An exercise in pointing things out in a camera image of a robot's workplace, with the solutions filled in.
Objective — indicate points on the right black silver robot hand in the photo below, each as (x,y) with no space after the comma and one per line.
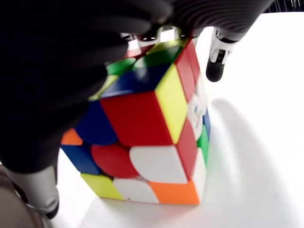
(59,59)

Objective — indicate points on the multicolour Rubik's cube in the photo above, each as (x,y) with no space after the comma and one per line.
(142,118)

